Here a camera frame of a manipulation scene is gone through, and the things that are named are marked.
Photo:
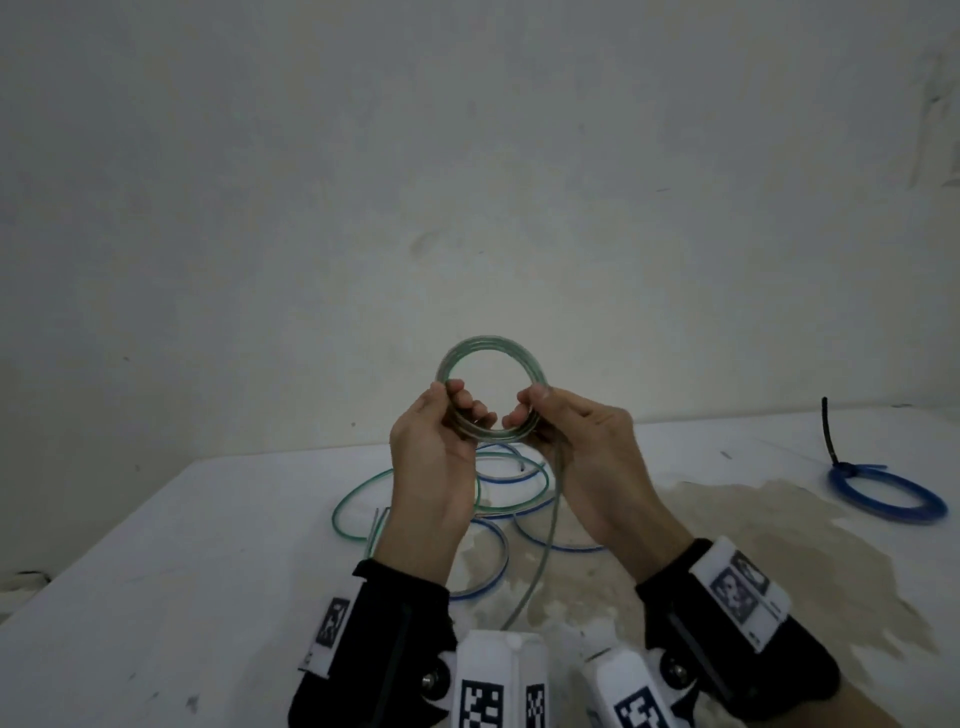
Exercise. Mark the black zip tie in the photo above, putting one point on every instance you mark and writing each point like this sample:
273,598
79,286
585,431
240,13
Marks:
829,435

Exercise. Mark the white wrist camera with marker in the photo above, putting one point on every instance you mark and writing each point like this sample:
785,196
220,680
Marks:
487,660
622,675

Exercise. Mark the person's right forearm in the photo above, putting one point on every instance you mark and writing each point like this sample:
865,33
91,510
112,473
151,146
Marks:
855,712

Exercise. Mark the person's right hand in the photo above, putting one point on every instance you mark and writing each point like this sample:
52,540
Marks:
600,472

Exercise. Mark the solid blue tube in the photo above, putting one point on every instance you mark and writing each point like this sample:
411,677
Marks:
890,516

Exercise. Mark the clear blue striped tube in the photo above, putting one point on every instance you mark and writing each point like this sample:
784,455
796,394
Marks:
504,559

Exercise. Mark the person's left hand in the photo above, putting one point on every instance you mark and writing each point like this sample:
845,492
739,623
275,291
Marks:
427,480

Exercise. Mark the clear green striped tube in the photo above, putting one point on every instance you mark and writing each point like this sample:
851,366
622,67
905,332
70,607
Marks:
337,514
491,339

